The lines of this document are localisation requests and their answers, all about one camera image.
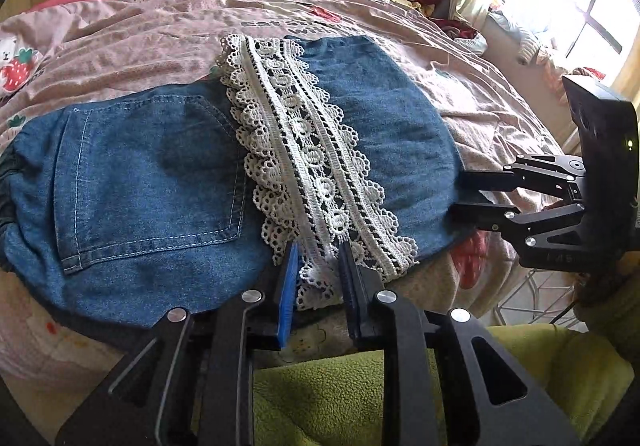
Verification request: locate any white knitted cloth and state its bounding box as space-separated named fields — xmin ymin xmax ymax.
xmin=515 ymin=32 xmax=546 ymax=66

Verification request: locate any person's right forearm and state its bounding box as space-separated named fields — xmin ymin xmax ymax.
xmin=572 ymin=271 xmax=640 ymax=353

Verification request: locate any white bag with clothes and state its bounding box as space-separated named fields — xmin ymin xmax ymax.
xmin=429 ymin=16 xmax=489 ymax=58

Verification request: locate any person's green fleece garment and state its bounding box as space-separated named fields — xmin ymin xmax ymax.
xmin=252 ymin=320 xmax=624 ymax=446

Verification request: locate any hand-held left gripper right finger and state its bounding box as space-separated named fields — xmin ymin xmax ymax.
xmin=337 ymin=238 xmax=583 ymax=446

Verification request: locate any blue denim pants lace trim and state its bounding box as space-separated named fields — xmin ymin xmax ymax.
xmin=0 ymin=33 xmax=464 ymax=329

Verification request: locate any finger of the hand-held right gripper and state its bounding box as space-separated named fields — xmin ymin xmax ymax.
xmin=462 ymin=153 xmax=587 ymax=195
xmin=447 ymin=200 xmax=589 ymax=248

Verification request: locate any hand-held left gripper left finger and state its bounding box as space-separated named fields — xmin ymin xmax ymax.
xmin=55 ymin=240 xmax=303 ymax=446

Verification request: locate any pink strawberry print duvet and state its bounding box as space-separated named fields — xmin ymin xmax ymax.
xmin=0 ymin=0 xmax=576 ymax=377

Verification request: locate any white wire rack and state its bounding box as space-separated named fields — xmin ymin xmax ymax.
xmin=494 ymin=270 xmax=577 ymax=328

